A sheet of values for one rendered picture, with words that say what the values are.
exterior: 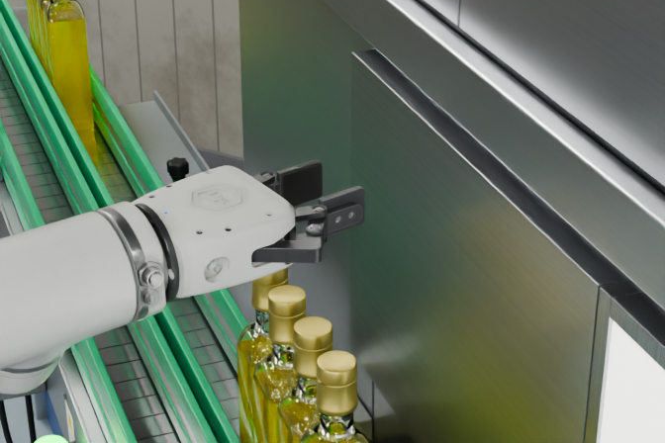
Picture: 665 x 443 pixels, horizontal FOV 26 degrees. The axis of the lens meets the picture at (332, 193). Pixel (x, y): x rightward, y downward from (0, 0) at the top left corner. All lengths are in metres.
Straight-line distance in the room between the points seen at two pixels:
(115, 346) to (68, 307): 0.78
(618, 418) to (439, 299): 0.30
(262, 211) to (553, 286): 0.22
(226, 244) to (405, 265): 0.36
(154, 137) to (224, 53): 1.98
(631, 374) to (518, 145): 0.21
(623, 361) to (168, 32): 3.41
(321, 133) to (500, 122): 0.51
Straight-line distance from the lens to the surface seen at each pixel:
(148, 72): 4.43
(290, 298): 1.29
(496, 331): 1.18
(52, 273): 0.97
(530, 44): 1.11
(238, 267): 1.03
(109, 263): 0.99
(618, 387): 1.03
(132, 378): 1.70
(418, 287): 1.32
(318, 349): 1.24
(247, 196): 1.06
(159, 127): 2.31
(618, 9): 0.99
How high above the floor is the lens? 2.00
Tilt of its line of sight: 27 degrees down
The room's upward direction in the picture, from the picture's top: straight up
